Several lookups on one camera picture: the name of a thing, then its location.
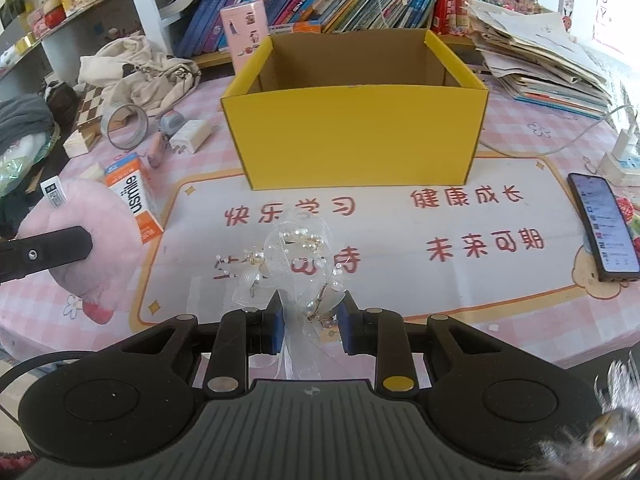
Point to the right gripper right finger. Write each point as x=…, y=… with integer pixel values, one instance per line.
x=379, y=333

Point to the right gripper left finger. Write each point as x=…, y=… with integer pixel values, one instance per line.
x=239, y=335

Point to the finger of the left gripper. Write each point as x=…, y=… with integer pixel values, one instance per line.
x=34, y=254

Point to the pink plush pig toy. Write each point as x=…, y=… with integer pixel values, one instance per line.
x=95, y=240

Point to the pearl ribbon hair accessory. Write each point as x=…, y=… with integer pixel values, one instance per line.
x=294, y=263

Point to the usmile white orange box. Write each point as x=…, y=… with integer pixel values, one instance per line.
x=128, y=178

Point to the pink utility knife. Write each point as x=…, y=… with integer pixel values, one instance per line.
x=157, y=149

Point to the clear packing tape roll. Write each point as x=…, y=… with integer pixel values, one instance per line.
x=124, y=126

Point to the grey purple toy truck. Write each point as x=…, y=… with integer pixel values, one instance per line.
x=171, y=122

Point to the iridescent plastic bag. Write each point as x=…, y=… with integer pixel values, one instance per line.
x=22, y=155

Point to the wooden chess board box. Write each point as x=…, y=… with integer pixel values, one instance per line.
x=86, y=131

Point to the grey folded blanket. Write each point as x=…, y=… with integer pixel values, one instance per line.
x=21, y=116

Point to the white desk mat with text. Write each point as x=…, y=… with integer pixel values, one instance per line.
x=506, y=242

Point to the white charger adapter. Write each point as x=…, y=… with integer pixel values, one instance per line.
x=191, y=136

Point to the cream canvas tote bag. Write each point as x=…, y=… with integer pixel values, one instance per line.
x=131, y=70

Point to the yellow cardboard box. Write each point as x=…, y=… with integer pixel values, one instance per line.
x=379, y=107

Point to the black smartphone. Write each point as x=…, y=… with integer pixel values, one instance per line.
x=609, y=239

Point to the white power strip charger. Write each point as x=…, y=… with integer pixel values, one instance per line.
x=621, y=165

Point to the pink sticker cylinder canister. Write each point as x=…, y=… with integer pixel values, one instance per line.
x=245, y=26

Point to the stack of papers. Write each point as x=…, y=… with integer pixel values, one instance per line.
x=534, y=59

